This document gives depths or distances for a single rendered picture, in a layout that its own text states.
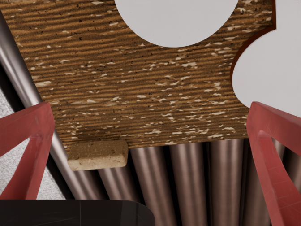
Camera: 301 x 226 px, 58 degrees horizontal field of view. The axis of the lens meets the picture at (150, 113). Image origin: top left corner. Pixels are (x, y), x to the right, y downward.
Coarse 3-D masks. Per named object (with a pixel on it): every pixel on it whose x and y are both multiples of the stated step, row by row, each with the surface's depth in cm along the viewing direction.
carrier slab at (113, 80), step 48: (0, 0) 20; (48, 0) 20; (96, 0) 20; (240, 0) 20; (48, 48) 23; (96, 48) 22; (144, 48) 22; (192, 48) 22; (48, 96) 25; (96, 96) 25; (144, 96) 25; (192, 96) 25; (144, 144) 29
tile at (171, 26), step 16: (128, 0) 17; (144, 0) 17; (160, 0) 17; (176, 0) 17; (192, 0) 17; (208, 0) 17; (224, 0) 17; (128, 16) 18; (144, 16) 18; (160, 16) 18; (176, 16) 18; (192, 16) 18; (208, 16) 18; (224, 16) 18; (144, 32) 18; (160, 32) 18; (176, 32) 18; (192, 32) 18; (208, 32) 18
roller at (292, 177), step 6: (288, 150) 35; (288, 156) 35; (294, 156) 34; (300, 156) 33; (288, 162) 35; (294, 162) 34; (300, 162) 34; (288, 168) 36; (294, 168) 35; (300, 168) 34; (288, 174) 36; (294, 174) 35; (300, 174) 35; (294, 180) 36; (300, 180) 35; (300, 186) 36; (300, 192) 37
